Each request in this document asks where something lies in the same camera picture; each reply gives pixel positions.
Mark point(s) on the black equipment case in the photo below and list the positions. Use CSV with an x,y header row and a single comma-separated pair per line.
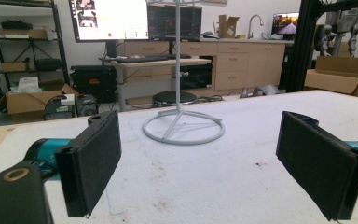
x,y
93,82

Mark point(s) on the large bright monitor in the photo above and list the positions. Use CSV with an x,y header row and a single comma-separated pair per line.
x,y
112,18

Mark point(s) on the white table cover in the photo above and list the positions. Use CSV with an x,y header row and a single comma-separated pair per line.
x,y
217,174

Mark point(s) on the white metal stand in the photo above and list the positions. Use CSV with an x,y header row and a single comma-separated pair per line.
x,y
180,118

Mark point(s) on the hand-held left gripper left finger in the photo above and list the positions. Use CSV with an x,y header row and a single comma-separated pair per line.
x,y
88,161

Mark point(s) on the open cardboard box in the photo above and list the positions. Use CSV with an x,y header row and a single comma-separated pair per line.
x,y
31,99

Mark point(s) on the large cardboard box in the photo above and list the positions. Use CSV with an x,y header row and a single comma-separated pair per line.
x,y
341,76

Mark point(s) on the black aluminium frame post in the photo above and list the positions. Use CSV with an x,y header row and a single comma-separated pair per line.
x,y
304,43

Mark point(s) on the small monitor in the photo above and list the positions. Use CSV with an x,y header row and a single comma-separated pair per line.
x,y
286,23

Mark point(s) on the dark monitor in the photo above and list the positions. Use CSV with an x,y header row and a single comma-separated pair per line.
x,y
174,21

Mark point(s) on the chrome faucet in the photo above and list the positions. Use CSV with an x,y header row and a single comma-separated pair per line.
x,y
254,25

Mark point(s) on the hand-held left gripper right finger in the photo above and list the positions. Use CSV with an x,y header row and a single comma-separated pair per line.
x,y
317,165

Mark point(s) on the black keyboard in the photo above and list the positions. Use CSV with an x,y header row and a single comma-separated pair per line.
x,y
141,58

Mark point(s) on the black metal shelf rack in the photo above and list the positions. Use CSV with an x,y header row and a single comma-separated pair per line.
x,y
21,46

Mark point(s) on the small cardboard box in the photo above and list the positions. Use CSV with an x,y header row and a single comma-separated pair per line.
x,y
227,26

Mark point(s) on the grey robot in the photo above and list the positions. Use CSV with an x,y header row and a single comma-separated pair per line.
x,y
338,28

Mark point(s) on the wooden cabinet with drawers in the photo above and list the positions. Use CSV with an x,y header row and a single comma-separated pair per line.
x,y
245,65

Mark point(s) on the wooden desk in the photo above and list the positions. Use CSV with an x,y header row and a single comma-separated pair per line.
x,y
155,67

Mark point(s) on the round black stool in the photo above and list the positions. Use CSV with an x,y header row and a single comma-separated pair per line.
x,y
174,98

